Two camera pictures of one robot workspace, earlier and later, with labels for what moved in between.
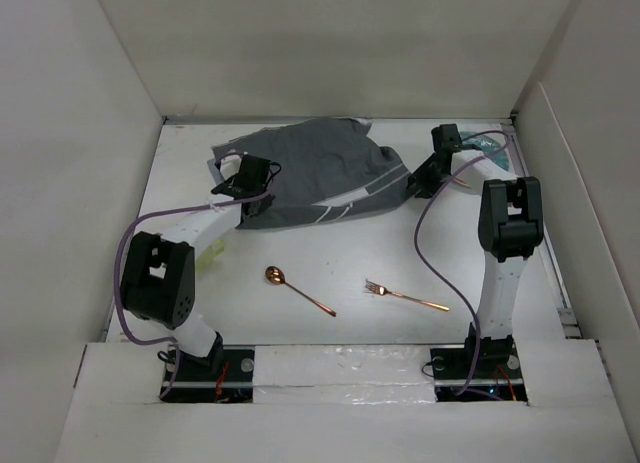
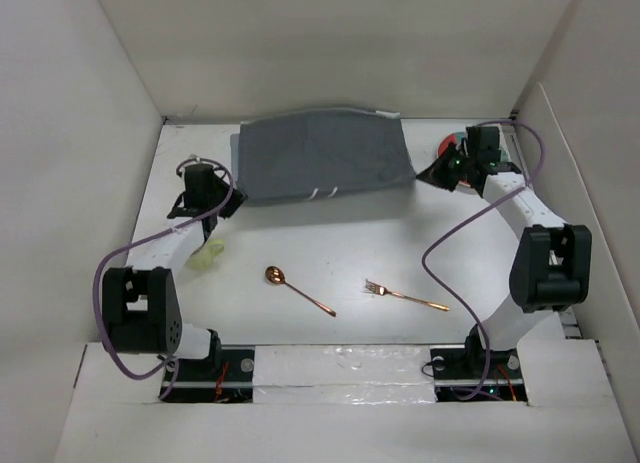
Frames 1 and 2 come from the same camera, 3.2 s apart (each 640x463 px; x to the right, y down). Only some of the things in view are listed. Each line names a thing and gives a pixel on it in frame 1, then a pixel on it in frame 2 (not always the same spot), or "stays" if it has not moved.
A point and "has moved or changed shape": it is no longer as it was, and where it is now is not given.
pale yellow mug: x=205 y=260 stays
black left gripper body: x=264 y=203 → x=221 y=192
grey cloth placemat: x=330 y=170 has moved or changed shape
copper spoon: x=276 y=275 stays
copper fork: x=378 y=289 stays
